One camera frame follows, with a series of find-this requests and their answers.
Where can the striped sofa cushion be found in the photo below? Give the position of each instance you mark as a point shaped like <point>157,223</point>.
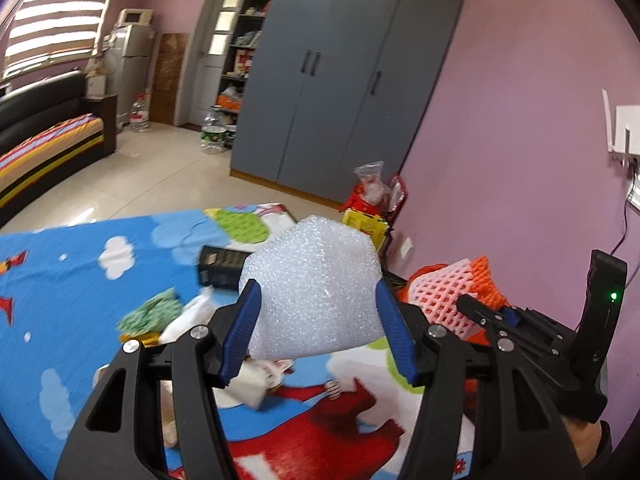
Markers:
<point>36,159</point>

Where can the large clear water bottle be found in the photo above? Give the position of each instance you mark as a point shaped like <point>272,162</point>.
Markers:
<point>213,131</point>

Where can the zebra window blind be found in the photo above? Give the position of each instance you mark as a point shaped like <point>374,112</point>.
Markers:
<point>50,32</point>

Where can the white microwave oven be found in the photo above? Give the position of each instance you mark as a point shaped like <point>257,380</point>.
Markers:
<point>140,17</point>

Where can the crumpled white tissue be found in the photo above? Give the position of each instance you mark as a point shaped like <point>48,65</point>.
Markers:
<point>196,312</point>

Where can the small white box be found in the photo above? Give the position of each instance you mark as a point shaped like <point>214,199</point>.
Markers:
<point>95,86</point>

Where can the red bag with plastic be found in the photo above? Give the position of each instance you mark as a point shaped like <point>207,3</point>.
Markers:
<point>375,196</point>

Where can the white wall socket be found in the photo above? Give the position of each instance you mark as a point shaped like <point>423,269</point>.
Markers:
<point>405,248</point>

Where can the black leather sofa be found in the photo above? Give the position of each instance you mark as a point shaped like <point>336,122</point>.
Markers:
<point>37,107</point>

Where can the silver refrigerator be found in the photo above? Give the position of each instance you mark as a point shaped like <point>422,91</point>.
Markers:
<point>126,59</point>

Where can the white door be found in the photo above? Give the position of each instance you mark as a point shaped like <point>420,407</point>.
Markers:
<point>219,19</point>

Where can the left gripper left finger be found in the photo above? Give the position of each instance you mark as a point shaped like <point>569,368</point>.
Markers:
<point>119,432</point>

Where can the pink orange foam fruit net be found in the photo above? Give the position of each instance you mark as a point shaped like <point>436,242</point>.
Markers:
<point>436,289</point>

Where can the yellow printed bag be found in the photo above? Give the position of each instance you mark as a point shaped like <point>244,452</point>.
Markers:
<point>372,225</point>

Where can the blue grey wardrobe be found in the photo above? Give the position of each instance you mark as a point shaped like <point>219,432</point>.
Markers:
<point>336,84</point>

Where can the person's right hand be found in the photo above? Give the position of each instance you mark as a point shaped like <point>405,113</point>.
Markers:
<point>586,438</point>

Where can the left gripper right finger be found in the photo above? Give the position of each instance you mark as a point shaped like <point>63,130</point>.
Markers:
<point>518,432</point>

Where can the dark storage shelf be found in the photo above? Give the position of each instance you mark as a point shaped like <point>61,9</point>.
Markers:
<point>246,30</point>

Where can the small red-label water bottle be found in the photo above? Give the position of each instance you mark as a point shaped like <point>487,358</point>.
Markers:
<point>139,114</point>

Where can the brown cardboard sheet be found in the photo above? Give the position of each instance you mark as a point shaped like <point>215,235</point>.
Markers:
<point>166,77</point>

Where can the dark rectangular cardboard box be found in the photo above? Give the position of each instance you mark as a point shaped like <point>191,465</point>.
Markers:
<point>220,267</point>

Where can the white foam block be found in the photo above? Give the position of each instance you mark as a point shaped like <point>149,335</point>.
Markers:
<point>318,282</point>

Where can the white wifi router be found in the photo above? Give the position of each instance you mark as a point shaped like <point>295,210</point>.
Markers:
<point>622,130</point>

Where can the green crumpled cloth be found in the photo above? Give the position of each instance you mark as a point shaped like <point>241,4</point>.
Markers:
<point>153,316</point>

